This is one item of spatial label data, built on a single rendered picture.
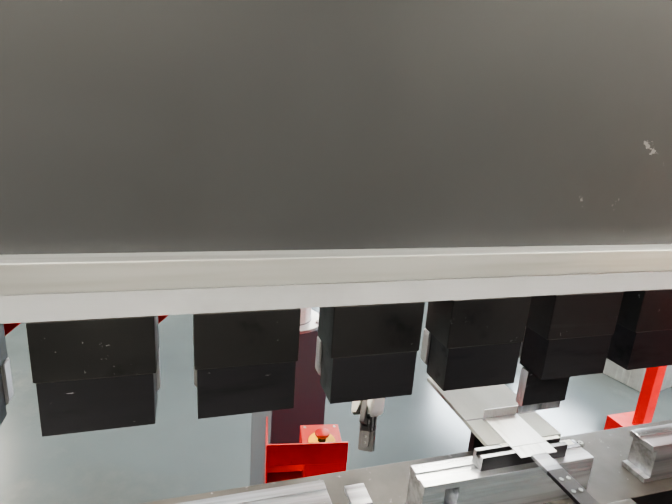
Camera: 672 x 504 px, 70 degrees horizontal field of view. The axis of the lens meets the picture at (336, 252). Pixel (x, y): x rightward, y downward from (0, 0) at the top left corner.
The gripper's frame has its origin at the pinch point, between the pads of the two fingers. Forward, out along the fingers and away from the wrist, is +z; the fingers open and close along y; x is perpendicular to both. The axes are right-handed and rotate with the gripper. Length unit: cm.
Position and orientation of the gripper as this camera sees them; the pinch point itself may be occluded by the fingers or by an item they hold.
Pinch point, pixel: (366, 440)
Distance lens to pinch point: 111.0
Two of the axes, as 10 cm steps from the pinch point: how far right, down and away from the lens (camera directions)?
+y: -3.3, -2.5, -9.1
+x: 9.4, 0.2, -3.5
